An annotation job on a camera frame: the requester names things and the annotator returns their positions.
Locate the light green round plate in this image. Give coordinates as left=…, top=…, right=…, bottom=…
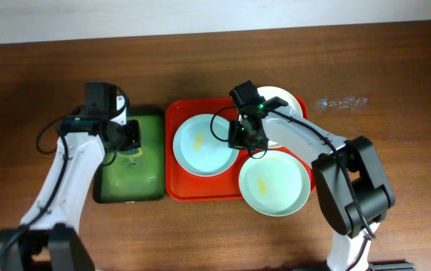
left=238, top=151, right=311, bottom=217

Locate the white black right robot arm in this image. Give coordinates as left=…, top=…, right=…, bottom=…
left=229, top=102, right=415, bottom=270

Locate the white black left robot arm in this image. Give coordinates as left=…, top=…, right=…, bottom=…
left=0, top=117, right=141, bottom=270

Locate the dark green rectangular tray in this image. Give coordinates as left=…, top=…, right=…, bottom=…
left=93, top=108, right=165, bottom=204

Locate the cream round plate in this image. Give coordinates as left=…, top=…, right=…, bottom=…
left=237, top=86, right=305, bottom=149

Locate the red plastic tray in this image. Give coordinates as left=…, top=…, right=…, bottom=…
left=165, top=96, right=317, bottom=203

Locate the light blue round plate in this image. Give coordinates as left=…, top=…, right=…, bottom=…
left=172, top=114, right=239, bottom=177

